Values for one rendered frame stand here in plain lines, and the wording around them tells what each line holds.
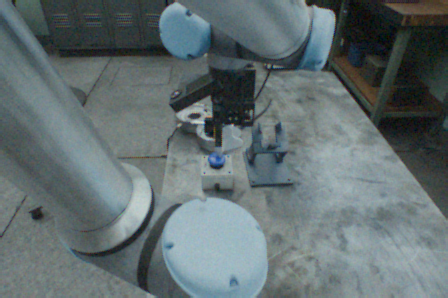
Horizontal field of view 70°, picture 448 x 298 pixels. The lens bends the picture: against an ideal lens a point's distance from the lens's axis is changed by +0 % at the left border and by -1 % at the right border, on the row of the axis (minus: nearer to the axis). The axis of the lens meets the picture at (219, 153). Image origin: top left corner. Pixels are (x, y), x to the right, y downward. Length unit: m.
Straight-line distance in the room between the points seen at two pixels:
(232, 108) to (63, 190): 0.38
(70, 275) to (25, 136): 1.44
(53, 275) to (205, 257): 1.40
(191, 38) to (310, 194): 0.46
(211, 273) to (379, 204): 0.52
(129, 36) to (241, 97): 3.16
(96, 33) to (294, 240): 3.40
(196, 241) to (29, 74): 0.22
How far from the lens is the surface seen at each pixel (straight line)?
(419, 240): 0.75
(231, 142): 0.67
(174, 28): 0.44
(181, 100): 0.62
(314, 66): 0.41
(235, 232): 0.36
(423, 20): 2.19
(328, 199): 0.75
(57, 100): 0.26
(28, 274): 1.76
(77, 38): 3.89
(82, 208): 0.33
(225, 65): 0.57
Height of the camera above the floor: 1.31
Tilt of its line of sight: 38 degrees down
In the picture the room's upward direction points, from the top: straight up
